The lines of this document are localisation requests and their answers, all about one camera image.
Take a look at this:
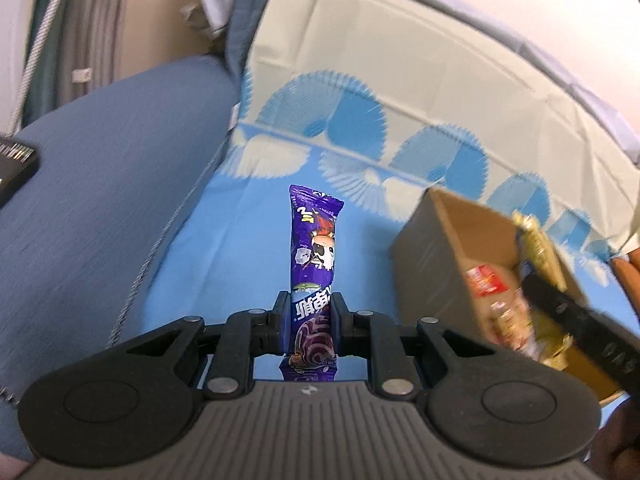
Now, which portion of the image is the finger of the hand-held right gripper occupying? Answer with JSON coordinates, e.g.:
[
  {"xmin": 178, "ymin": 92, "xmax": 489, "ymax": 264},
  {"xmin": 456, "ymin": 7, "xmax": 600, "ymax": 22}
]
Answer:
[{"xmin": 520, "ymin": 274, "xmax": 591, "ymax": 333}]

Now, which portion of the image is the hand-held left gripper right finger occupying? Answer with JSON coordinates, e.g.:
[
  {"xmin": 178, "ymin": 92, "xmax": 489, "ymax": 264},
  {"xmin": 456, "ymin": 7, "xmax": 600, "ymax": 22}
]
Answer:
[{"xmin": 331, "ymin": 292, "xmax": 503, "ymax": 401}]

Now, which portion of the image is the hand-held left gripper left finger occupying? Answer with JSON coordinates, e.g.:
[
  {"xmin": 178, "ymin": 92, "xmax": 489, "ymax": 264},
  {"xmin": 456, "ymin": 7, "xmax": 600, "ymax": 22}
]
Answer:
[{"xmin": 106, "ymin": 291, "xmax": 292, "ymax": 401}]

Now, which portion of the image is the clear round cracker packet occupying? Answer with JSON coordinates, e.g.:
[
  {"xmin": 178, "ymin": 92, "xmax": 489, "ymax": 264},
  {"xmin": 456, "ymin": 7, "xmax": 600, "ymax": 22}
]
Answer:
[{"xmin": 482, "ymin": 295, "xmax": 538, "ymax": 356}]

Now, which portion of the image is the yellow snack packet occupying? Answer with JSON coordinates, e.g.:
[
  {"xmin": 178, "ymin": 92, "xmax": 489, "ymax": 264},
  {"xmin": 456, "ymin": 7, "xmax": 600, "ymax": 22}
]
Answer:
[{"xmin": 512, "ymin": 211, "xmax": 575, "ymax": 370}]

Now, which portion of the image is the red orange-print snack packet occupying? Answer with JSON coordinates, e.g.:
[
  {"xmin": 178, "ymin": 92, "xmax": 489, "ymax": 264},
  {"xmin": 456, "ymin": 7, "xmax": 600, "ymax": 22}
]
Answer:
[{"xmin": 464, "ymin": 265, "xmax": 511, "ymax": 297}]

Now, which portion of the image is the purple snack packet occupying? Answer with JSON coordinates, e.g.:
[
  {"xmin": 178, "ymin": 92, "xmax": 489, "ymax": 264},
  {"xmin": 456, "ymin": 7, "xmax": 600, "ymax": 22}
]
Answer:
[{"xmin": 277, "ymin": 184, "xmax": 346, "ymax": 383}]

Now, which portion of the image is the brown cardboard box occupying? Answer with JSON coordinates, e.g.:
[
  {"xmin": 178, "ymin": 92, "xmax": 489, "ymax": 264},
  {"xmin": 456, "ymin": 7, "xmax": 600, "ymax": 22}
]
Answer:
[{"xmin": 390, "ymin": 187, "xmax": 626, "ymax": 403}]

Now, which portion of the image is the person's right forearm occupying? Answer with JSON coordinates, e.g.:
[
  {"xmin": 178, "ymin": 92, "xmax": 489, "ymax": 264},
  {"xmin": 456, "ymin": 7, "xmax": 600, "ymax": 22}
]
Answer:
[{"xmin": 591, "ymin": 400, "xmax": 640, "ymax": 480}]

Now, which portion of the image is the black box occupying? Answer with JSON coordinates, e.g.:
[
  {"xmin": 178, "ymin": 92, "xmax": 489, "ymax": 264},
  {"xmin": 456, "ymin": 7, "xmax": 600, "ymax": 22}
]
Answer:
[{"xmin": 0, "ymin": 136, "xmax": 40, "ymax": 206}]

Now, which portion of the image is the grey striped curtain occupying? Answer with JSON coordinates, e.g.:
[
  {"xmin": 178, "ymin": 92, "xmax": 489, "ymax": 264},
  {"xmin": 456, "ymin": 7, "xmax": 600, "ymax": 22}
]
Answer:
[{"xmin": 0, "ymin": 0, "xmax": 201, "ymax": 131}]

